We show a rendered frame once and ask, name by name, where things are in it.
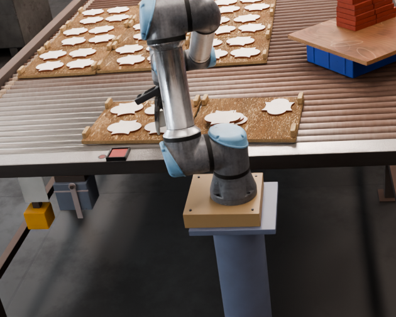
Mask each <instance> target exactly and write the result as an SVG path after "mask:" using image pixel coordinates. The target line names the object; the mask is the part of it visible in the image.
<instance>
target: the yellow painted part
mask: <svg viewBox="0 0 396 317"><path fill-rule="evenodd" d="M24 217H25V220H26V224H27V226H28V229H29V230H38V229H49V228H50V226H51V224H52V223H53V221H54V219H55V215H54V212H53V208H52V204H51V202H46V203H43V202H31V203H30V204H29V206H28V207H27V209H26V211H25V212H24Z"/></svg>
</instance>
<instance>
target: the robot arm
mask: <svg viewBox="0 0 396 317"><path fill-rule="evenodd" d="M220 23H221V11H220V9H219V6H218V5H217V4H216V2H215V1H214V0H142V1H141V2H140V34H141V39H142V40H146V42H147V46H148V47H149V51H150V62H151V74H152V79H153V84H154V85H155V86H154V87H152V88H151V89H149V90H147V91H145V92H143V93H141V94H139V95H137V97H136V99H135V103H136V104H137V105H140V104H141V103H144V102H145V101H147V100H149V99H151V98H153V97H155V109H154V116H155V129H156V131H157V134H158V135H160V128H161V127H164V126H166V127H167V130H166V132H165V133H164V134H163V141H161V142H160V148H161V151H162V154H163V157H164V161H165V164H166V166H167V170H168V173H169V174H170V176H172V177H182V176H184V177H186V176H187V175H193V174H199V173H203V172H209V171H213V177H212V181H211V186H210V195H211V198H212V200H213V201H215V202H216V203H218V204H222V205H225V206H237V205H241V204H245V203H247V202H249V201H251V200H252V199H253V198H254V197H255V196H256V194H257V185H256V182H255V180H254V178H253V175H252V173H251V171H250V161H249V153H248V140H247V134H246V132H245V130H244V129H243V128H242V127H240V126H238V125H234V124H230V123H220V124H216V125H214V126H212V127H210V128H209V131H208V133H206V134H203V135H201V129H200V128H198V127H196V125H195V124H194V117H193V112H192V105H191V100H190V93H189V85H188V81H187V73H186V72H187V71H191V70H198V69H207V68H209V67H213V66H215V65H216V53H215V50H214V47H213V46H212V44H213V41H214V35H215V31H217V29H218V28H219V26H220ZM189 32H191V36H190V47H189V49H187V50H182V45H183V44H184V42H185V41H186V35H185V34H186V33H189ZM161 109H162V110H163V111H161Z"/></svg>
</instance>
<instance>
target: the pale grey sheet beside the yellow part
mask: <svg viewBox="0 0 396 317"><path fill-rule="evenodd" d="M18 180H19V184H20V187H21V190H22V193H23V197H24V199H25V202H26V203H30V202H49V199H48V195H47V192H46V189H45V185H44V182H43V178H42V177H18Z"/></svg>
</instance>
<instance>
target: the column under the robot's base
mask: <svg viewBox="0 0 396 317"><path fill-rule="evenodd" d="M277 203H278V182H264V188H263V202H262V211H261V225H260V226H246V227H217V228H189V235H190V236H209V235H213V237H214V246H215V251H216V259H217V267H218V272H219V280H220V285H221V294H222V299H223V307H224V315H225V317H272V309H271V301H270V288H269V281H268V268H267V255H266V248H265V235H271V234H276V228H277Z"/></svg>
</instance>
